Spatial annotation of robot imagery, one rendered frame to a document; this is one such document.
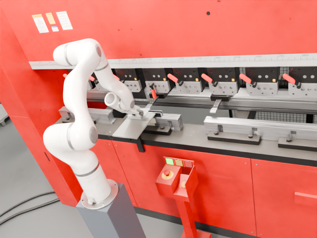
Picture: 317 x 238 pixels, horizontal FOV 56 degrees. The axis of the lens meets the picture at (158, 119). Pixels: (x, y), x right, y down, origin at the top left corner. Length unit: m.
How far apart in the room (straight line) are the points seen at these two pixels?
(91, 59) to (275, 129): 1.04
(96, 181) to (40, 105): 1.20
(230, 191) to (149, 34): 1.09
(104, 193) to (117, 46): 0.84
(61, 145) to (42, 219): 1.90
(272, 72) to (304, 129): 0.37
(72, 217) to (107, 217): 1.51
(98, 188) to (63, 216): 1.63
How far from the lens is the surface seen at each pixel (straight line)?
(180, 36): 1.60
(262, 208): 2.06
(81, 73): 1.36
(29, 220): 3.23
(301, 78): 1.56
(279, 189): 1.90
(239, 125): 1.78
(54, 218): 3.08
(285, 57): 1.52
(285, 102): 1.96
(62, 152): 1.34
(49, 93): 2.53
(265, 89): 1.61
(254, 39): 1.50
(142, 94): 1.94
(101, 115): 2.24
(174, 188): 1.81
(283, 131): 1.76
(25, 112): 2.42
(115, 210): 1.52
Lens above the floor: 2.03
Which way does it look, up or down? 33 degrees down
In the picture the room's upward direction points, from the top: 16 degrees counter-clockwise
